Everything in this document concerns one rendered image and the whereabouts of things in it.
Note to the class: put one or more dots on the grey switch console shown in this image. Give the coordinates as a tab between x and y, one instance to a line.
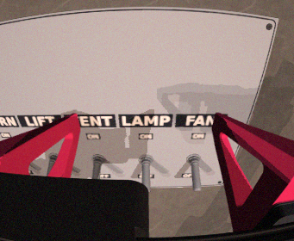
145	83

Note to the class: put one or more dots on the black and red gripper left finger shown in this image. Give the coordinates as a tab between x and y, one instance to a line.
17	152

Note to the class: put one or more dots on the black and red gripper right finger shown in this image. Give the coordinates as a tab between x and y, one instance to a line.
248	206

